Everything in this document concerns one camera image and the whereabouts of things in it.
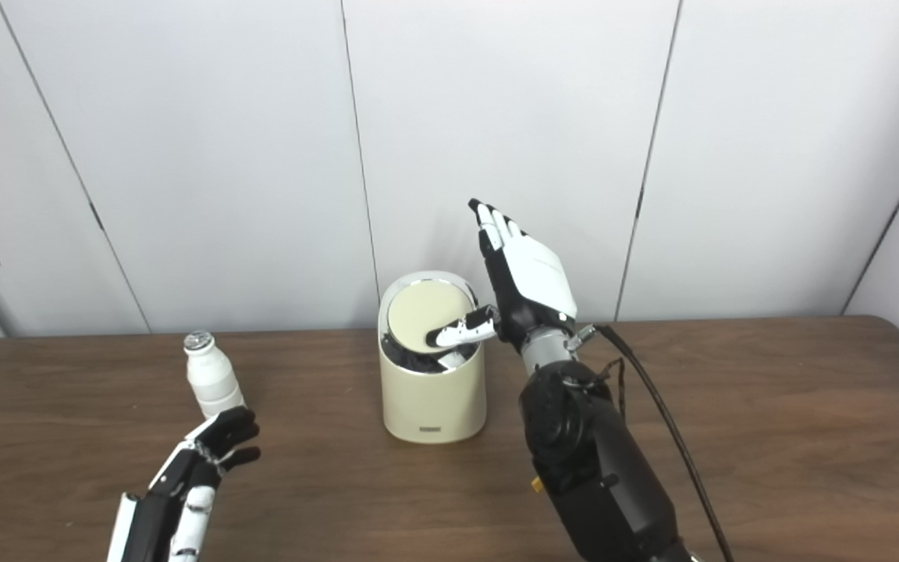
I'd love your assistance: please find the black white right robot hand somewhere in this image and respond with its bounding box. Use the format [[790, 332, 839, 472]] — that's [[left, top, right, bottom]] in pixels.
[[425, 198, 579, 350]]

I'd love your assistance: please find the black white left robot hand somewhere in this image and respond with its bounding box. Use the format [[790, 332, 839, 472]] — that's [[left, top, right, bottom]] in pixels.
[[106, 406, 261, 562]]

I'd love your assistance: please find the small white plastic bottle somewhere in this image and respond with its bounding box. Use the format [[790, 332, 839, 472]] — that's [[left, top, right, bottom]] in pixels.
[[183, 331, 246, 419]]

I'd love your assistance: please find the round cream bin lid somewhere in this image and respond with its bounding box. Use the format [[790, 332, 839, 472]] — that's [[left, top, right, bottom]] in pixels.
[[386, 279, 475, 354]]

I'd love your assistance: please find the cream-colored bin body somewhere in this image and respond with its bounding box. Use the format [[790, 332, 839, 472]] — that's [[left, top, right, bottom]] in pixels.
[[377, 270, 489, 445]]

